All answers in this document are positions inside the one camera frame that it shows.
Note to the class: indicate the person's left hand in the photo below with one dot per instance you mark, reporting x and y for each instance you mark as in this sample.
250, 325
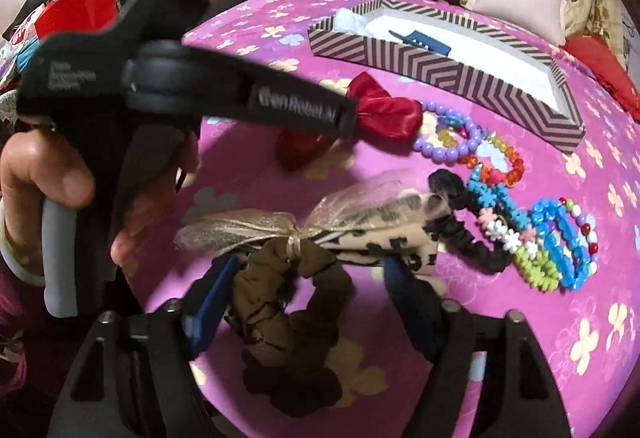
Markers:
45, 172

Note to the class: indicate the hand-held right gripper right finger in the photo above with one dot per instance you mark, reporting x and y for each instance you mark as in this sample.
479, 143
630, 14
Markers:
401, 290

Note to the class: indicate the red satin bow hair clip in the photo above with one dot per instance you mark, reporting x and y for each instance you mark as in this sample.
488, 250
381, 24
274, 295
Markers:
390, 112

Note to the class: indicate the pink floral blanket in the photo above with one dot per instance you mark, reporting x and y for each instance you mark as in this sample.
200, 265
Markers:
550, 157

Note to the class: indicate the black scrunchie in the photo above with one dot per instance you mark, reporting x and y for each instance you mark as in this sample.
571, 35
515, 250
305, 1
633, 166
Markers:
460, 228

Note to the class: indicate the striped cardboard box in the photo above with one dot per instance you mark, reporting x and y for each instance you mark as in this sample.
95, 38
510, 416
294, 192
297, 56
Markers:
400, 57

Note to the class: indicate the white fluffy scrunchie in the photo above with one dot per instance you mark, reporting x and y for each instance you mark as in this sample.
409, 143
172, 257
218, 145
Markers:
352, 23

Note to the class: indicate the red cushion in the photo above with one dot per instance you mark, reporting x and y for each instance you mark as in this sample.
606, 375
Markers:
605, 67

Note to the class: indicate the blue hair clip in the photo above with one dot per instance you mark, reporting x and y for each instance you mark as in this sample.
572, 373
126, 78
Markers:
425, 42

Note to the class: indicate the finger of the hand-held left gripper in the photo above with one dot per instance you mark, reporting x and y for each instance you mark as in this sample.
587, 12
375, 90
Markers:
310, 110

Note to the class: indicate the red paper bag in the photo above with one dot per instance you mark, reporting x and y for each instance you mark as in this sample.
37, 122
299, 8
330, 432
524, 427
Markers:
75, 10

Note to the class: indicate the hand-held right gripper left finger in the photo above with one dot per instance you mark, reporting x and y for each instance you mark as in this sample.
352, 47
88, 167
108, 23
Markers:
214, 290

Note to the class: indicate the brown scrunchie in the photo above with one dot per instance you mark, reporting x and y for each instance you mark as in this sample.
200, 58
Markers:
260, 293

